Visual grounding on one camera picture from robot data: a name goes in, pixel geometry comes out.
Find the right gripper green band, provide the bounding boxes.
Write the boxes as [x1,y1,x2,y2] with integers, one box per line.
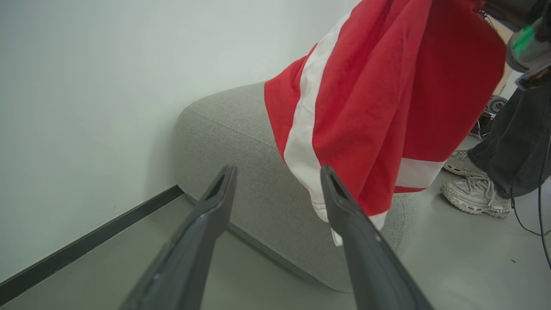
[482,0,551,91]

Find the dark grey trousers of person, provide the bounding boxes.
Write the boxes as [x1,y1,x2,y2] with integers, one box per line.
[467,82,551,199]

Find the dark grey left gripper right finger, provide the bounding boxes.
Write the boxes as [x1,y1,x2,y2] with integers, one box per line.
[320,165,433,310]

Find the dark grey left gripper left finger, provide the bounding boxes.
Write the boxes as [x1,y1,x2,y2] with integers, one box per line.
[121,165,238,310]

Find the red and white garment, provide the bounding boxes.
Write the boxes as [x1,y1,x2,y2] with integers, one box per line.
[263,0,508,247]

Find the thin black cable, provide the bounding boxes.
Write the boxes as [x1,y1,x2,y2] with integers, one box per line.
[510,172,551,237]
[538,155,551,270]

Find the white sneaker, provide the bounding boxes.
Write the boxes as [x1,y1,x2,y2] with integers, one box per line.
[440,174,513,218]
[443,150,489,178]

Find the black baseboard strip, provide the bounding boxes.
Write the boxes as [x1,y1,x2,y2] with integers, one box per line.
[0,185,184,306]

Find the grey fabric sofa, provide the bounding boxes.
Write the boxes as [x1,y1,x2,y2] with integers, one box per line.
[174,82,424,293]

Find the grey rubber cart wheel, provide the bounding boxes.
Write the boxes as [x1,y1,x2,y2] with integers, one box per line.
[488,95,509,114]

